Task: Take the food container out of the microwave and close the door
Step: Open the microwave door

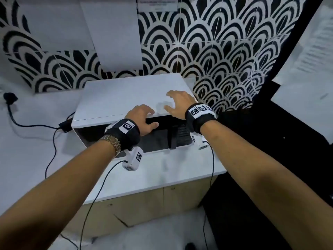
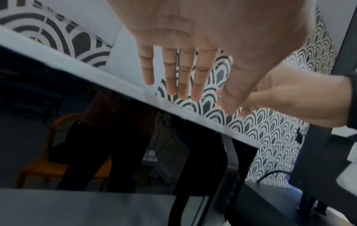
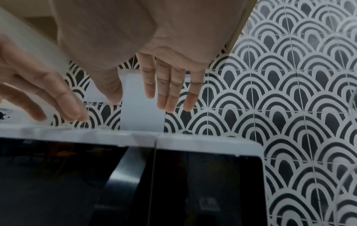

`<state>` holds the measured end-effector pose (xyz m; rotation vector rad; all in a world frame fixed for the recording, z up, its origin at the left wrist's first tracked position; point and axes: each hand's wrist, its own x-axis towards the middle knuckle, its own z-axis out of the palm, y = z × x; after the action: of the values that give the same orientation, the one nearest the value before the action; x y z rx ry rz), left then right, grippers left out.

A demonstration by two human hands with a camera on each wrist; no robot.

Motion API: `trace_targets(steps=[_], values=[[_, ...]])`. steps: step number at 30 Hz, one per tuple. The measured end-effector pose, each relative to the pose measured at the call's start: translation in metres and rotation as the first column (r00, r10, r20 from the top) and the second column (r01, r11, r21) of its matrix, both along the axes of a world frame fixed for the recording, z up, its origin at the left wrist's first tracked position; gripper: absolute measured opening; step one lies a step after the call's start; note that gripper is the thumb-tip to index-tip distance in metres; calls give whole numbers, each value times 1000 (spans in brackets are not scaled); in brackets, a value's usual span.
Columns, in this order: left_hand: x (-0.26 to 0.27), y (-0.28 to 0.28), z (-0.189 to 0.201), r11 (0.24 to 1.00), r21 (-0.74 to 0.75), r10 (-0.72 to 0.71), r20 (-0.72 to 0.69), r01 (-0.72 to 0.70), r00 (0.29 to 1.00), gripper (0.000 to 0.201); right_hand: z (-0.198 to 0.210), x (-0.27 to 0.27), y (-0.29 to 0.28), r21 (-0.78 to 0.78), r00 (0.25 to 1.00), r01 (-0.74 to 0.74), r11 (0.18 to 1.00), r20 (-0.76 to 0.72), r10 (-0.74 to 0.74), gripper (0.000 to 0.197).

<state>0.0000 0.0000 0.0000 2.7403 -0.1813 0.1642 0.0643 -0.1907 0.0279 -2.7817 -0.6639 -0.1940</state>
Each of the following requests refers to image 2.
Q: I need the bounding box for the white device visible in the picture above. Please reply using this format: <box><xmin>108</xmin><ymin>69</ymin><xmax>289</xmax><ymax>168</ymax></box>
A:
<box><xmin>330</xmin><ymin>125</ymin><xmax>357</xmax><ymax>196</ymax></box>

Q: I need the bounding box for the thin black hanging cable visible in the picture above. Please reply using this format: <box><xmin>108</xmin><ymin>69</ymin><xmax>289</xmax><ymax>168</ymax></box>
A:
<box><xmin>151</xmin><ymin>111</ymin><xmax>179</xmax><ymax>155</ymax></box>

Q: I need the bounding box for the thick black cable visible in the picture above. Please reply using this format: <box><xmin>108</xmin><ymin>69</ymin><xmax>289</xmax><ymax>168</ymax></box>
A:
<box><xmin>256</xmin><ymin>169</ymin><xmax>294</xmax><ymax>184</ymax></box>

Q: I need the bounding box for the white power adapter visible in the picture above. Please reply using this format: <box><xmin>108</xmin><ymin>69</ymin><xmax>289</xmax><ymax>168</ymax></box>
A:
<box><xmin>143</xmin><ymin>150</ymin><xmax>157</xmax><ymax>163</ymax></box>

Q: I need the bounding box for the curved black table leg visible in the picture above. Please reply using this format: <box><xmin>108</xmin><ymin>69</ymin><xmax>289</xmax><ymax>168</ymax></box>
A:
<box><xmin>171</xmin><ymin>132</ymin><xmax>229</xmax><ymax>226</ymax></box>

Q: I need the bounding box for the person's right hand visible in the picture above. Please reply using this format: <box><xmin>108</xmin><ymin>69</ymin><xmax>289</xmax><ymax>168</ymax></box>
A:
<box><xmin>238</xmin><ymin>65</ymin><xmax>352</xmax><ymax>129</ymax></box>

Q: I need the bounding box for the person's left hand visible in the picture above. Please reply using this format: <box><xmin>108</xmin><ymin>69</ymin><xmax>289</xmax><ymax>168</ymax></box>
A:
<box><xmin>107</xmin><ymin>0</ymin><xmax>317</xmax><ymax>116</ymax></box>

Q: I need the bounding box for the straight black table leg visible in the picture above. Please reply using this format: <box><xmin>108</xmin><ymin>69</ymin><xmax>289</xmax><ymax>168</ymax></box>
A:
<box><xmin>230</xmin><ymin>138</ymin><xmax>258</xmax><ymax>196</ymax></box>

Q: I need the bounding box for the black wrist strap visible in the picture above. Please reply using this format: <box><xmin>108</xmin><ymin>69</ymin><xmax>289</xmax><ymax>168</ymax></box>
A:
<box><xmin>345</xmin><ymin>72</ymin><xmax>357</xmax><ymax>128</ymax></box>

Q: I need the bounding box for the orange wooden chair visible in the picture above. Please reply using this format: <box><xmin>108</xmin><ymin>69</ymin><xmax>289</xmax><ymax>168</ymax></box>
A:
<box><xmin>15</xmin><ymin>114</ymin><xmax>112</xmax><ymax>191</ymax></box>

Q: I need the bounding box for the black equipment box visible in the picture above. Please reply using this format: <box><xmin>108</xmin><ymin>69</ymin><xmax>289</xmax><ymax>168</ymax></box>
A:
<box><xmin>289</xmin><ymin>124</ymin><xmax>353</xmax><ymax>200</ymax></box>

